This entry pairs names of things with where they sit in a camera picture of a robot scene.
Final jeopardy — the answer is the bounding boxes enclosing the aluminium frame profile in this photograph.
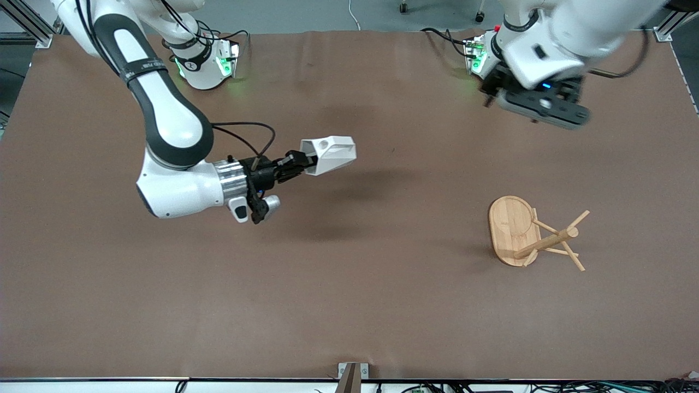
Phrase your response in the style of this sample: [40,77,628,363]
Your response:
[654,8,690,43]
[0,0,66,49]

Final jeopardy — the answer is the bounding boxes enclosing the black base cable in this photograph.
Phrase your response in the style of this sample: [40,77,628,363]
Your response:
[420,27,471,61]
[201,26,251,58]

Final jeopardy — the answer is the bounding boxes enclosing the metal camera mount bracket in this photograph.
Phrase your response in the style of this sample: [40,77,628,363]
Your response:
[337,362,370,393]

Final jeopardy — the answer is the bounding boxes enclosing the black left base cable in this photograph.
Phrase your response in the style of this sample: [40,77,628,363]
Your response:
[420,27,471,61]

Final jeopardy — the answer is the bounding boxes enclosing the white angular plastic cup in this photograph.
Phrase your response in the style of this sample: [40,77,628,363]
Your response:
[300,136,357,176]

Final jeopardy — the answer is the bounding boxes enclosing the black right base cable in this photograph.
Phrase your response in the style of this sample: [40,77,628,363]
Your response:
[201,26,251,58]

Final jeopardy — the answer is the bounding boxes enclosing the bamboo cup rack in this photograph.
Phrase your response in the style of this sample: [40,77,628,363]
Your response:
[488,195,591,272]

